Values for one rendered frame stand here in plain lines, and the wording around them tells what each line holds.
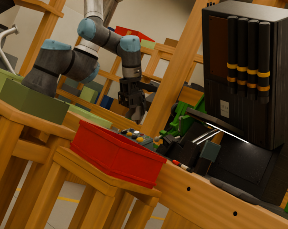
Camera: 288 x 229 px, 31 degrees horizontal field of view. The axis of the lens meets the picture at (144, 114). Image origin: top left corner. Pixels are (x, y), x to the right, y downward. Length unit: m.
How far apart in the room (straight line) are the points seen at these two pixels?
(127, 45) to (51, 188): 0.60
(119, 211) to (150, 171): 1.17
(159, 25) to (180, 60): 9.15
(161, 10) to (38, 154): 10.06
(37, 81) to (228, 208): 0.94
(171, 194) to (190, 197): 0.09
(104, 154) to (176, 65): 1.27
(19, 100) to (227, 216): 0.95
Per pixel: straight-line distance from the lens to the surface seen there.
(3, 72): 2.63
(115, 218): 2.98
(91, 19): 2.00
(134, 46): 1.94
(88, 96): 8.84
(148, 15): 11.78
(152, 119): 2.93
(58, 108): 2.19
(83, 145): 1.91
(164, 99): 2.92
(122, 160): 1.75
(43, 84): 2.16
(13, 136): 2.06
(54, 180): 1.94
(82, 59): 2.23
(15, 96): 2.18
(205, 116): 2.00
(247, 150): 2.27
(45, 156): 2.17
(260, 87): 1.92
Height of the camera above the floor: 1.04
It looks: level
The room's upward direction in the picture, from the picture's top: 23 degrees clockwise
